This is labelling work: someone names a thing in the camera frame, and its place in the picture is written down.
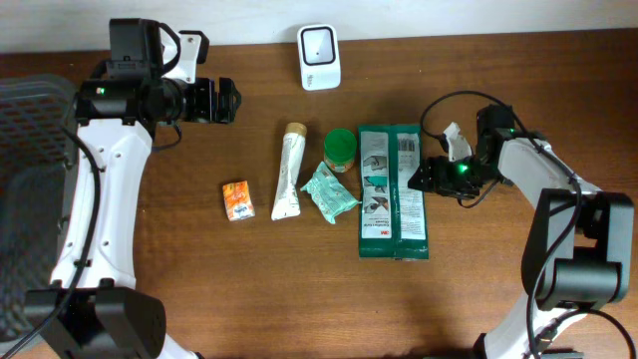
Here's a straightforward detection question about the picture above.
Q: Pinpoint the green 3M wipes packet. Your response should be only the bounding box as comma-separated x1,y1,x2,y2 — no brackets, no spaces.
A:
358,125,430,261

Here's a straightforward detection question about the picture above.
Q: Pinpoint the small orange box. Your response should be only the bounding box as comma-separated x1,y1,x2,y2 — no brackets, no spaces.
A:
222,180,255,221

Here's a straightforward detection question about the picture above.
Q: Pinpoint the green lid jar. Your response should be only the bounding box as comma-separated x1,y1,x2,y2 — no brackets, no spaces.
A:
324,128,357,173

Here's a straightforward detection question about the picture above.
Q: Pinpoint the white tube with tan cap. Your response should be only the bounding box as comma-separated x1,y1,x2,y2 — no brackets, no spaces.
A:
271,123,307,220

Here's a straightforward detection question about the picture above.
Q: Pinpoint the mint green small packet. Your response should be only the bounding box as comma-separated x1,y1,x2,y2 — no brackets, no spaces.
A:
301,162,360,224

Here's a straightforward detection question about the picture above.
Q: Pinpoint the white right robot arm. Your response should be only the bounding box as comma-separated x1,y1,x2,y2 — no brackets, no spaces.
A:
408,105,634,358

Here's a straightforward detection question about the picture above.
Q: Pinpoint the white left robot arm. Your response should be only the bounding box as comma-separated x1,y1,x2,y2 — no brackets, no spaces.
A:
25,18,241,358

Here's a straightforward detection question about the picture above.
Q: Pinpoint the white barcode scanner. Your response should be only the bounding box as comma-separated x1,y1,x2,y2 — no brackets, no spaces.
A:
296,24,341,92

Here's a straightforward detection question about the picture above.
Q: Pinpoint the grey plastic basket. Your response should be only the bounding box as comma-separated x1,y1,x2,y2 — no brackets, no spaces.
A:
1,75,76,352

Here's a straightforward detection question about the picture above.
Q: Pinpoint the black right camera cable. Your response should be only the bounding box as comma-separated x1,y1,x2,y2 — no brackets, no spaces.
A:
419,90,638,359

